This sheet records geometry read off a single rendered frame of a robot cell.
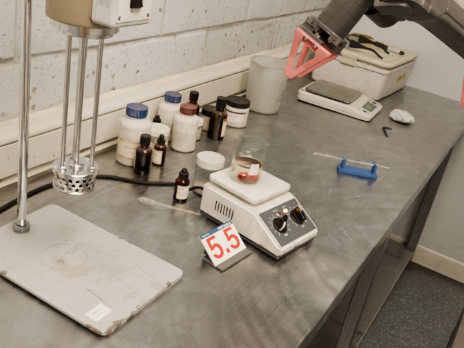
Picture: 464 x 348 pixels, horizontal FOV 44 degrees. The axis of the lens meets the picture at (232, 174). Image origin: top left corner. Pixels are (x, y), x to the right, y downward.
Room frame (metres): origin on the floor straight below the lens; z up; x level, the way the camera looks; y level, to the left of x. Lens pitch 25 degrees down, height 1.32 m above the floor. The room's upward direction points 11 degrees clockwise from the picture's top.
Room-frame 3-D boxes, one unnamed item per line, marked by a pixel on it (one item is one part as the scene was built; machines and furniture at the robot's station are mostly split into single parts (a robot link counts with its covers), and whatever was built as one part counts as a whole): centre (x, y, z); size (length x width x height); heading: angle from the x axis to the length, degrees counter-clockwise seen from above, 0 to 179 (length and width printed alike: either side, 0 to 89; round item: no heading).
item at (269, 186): (1.01, -0.04, 0.83); 0.12 x 0.12 x 0.01; 54
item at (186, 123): (1.30, 0.13, 0.80); 0.06 x 0.06 x 0.11
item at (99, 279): (0.76, 0.22, 0.76); 0.30 x 0.20 x 0.01; 64
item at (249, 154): (1.01, -0.02, 0.88); 0.07 x 0.06 x 0.08; 70
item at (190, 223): (0.94, 0.06, 0.76); 0.06 x 0.06 x 0.02
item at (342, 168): (1.35, -0.31, 0.77); 0.10 x 0.03 x 0.04; 91
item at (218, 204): (0.99, -0.06, 0.79); 0.22 x 0.13 x 0.08; 54
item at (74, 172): (0.76, 0.23, 1.02); 0.07 x 0.07 x 0.25
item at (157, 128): (1.24, 0.19, 0.78); 0.06 x 0.06 x 0.07
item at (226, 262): (0.87, -0.01, 0.77); 0.09 x 0.06 x 0.04; 148
